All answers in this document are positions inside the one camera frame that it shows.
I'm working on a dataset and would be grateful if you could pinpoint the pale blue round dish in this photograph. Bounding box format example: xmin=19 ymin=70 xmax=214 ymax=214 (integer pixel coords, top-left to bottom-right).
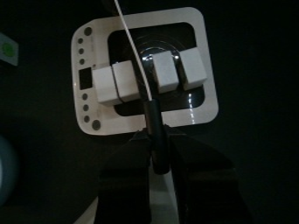
xmin=0 ymin=135 xmax=19 ymax=208

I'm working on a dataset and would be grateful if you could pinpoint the white card with green dot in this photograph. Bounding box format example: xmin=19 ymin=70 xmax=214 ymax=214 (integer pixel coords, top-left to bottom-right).
xmin=0 ymin=32 xmax=19 ymax=67

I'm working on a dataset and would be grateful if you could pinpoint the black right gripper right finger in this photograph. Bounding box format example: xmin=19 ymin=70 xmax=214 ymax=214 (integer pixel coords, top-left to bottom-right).
xmin=165 ymin=125 xmax=256 ymax=224

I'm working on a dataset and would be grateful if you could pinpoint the white toy cooktop, black centre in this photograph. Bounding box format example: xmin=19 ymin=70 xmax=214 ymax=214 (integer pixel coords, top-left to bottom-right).
xmin=69 ymin=6 xmax=220 ymax=137

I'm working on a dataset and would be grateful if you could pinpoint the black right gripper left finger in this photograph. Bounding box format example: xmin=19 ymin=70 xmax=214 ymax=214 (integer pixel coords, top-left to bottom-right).
xmin=93 ymin=129 xmax=154 ymax=224

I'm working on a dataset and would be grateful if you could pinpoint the black cable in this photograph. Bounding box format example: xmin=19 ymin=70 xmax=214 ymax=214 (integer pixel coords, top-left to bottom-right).
xmin=113 ymin=0 xmax=172 ymax=176

